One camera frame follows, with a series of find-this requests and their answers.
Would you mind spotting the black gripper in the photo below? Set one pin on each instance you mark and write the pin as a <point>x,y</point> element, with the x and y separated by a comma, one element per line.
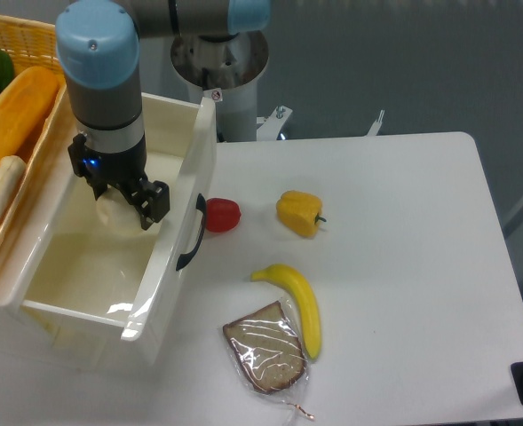
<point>124,170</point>

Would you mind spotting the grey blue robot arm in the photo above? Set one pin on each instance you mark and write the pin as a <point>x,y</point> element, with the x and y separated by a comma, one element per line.
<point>98,49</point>

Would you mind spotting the open white upper drawer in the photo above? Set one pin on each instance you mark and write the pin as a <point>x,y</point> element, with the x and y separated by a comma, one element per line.
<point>181,152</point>

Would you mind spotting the white drawer cabinet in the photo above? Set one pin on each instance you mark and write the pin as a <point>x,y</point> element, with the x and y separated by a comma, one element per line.
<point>21,275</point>

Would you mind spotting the red bell pepper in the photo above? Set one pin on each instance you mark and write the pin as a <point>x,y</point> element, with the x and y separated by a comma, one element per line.
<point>223,215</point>

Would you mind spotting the orange baguette loaf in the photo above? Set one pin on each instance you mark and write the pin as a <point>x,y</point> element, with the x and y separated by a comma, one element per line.
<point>23,104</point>

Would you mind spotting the yellow woven basket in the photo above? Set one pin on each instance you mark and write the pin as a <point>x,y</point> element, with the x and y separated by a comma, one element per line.
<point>30,43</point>

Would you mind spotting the yellow bell pepper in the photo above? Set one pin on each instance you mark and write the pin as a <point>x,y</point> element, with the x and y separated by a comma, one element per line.
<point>300,212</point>

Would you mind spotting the yellow banana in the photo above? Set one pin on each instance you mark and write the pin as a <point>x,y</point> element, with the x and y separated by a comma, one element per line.
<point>298,287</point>

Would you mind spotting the wrapped brown bread slice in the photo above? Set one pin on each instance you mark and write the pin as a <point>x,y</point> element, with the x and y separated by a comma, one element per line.
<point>269,356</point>

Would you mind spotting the black drawer handle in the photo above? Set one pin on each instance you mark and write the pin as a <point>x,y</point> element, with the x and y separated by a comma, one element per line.
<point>199,229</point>

